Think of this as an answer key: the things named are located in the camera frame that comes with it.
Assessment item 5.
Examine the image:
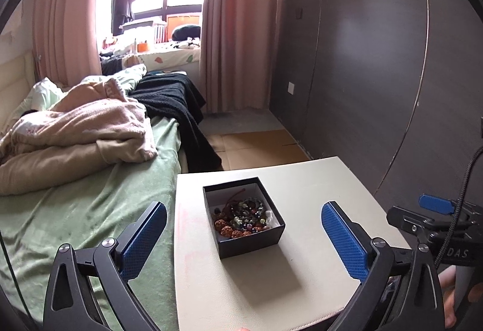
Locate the white bead pendant charm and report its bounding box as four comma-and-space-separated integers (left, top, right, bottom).
265, 210, 273, 223

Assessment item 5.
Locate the red braided string bracelet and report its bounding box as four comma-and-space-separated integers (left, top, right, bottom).
222, 186, 248, 217

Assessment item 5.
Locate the dark multicolour bead bracelet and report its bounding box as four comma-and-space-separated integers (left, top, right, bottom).
226, 196, 273, 234

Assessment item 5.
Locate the black square jewelry box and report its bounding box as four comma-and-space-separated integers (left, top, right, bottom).
203, 177, 286, 259

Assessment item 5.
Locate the right human hand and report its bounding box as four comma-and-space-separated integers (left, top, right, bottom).
438, 265, 457, 329

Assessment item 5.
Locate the green bed sheet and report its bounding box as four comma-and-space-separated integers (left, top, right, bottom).
1, 117, 182, 330

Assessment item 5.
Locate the pink fluffy blanket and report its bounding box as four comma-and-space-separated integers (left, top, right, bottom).
1, 78, 157, 195

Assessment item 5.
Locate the dark wood wardrobe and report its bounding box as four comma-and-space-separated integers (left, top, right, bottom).
269, 0, 482, 209

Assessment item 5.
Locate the black knitted blanket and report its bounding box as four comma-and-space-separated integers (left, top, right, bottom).
129, 72, 222, 173

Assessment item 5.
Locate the patterned windowsill cloth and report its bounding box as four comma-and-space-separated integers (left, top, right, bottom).
137, 48, 200, 71

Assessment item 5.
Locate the beige headboard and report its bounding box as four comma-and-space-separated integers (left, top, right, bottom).
0, 50, 36, 127

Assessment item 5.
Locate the black bag on windowsill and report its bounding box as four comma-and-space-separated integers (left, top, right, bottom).
171, 24, 200, 41

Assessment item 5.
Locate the orange box on windowsill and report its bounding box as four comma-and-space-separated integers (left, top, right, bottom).
165, 13, 201, 41

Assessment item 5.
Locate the right pink curtain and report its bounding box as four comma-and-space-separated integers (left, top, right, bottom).
200, 0, 277, 114

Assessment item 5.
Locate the pink curtain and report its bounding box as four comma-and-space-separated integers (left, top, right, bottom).
33, 0, 101, 86
200, 0, 277, 114

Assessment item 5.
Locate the left pink curtain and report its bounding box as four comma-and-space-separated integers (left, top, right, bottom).
33, 0, 101, 86

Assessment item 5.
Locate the white wall socket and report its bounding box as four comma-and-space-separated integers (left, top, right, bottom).
287, 82, 295, 95

